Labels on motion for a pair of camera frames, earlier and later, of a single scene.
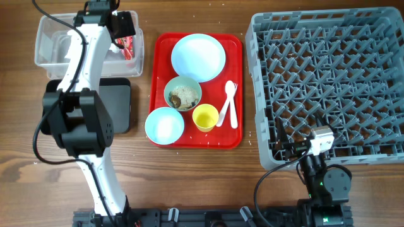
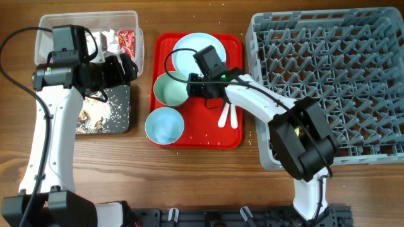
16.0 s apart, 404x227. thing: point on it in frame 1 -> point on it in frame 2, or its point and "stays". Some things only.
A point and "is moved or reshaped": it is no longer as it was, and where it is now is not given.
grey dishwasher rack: x=343 y=69 stays
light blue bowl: x=164 y=125 stays
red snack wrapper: x=128 y=50 stays
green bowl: x=182 y=93 is moved or reshaped
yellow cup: x=205 y=116 -> x=297 y=131
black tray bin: x=114 y=93 stays
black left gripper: x=127 y=24 -> x=117 y=77
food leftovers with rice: x=183 y=98 is moved or reshaped
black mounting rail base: x=310 y=214 stays
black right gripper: x=295 y=148 -> x=192 y=91
